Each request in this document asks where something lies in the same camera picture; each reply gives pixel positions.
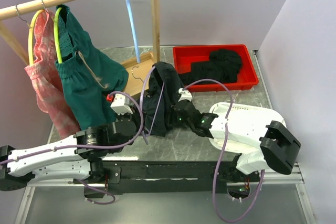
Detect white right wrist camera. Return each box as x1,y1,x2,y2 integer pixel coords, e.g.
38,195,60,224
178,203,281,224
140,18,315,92
178,88,192,102

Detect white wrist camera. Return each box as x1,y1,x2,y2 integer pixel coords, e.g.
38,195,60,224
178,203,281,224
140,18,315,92
106,93,133,115
178,88,192,102

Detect blue hanger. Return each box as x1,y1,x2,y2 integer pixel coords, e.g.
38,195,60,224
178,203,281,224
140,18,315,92
125,0,140,63

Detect purple hanger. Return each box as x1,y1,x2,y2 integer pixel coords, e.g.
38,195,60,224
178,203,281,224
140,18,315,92
131,66,164,145

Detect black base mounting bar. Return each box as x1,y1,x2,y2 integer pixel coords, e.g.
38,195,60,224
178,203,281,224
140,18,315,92
84,161,260,195

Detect dark navy shorts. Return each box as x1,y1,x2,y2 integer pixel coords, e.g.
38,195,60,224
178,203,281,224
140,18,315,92
142,61,184,137

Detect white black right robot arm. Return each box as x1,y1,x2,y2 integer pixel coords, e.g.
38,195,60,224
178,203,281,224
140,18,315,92
172,100,301,183

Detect red plastic bin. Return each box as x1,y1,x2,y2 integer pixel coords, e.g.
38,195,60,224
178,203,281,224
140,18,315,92
173,44,259,92

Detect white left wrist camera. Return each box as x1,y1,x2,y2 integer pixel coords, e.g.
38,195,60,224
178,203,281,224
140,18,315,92
106,93,133,115

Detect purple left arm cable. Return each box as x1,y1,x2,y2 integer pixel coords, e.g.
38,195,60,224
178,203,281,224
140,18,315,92
0,90,145,166

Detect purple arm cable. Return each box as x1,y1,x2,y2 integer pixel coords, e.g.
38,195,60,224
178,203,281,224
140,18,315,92
183,78,265,223
0,90,145,166

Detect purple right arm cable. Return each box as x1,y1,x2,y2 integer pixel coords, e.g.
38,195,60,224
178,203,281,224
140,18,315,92
183,78,265,223

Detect green shorts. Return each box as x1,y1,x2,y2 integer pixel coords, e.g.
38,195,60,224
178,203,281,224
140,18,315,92
55,5,129,130

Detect lime green hanger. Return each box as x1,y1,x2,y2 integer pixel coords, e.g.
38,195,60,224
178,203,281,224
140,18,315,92
54,7,62,63

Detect wooden clothes rack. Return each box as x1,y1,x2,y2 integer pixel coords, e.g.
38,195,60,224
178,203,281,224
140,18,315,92
1,0,152,102

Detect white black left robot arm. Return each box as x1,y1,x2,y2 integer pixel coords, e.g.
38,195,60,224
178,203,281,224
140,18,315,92
1,104,144,191

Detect black clothes in bin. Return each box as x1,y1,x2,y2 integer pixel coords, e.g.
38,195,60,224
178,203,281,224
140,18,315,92
179,49,243,85

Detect yellow hanger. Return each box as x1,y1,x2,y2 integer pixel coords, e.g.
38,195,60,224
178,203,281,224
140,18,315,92
28,10,44,65

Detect pink shorts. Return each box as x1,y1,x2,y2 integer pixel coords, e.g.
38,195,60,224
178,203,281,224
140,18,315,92
25,10,80,138

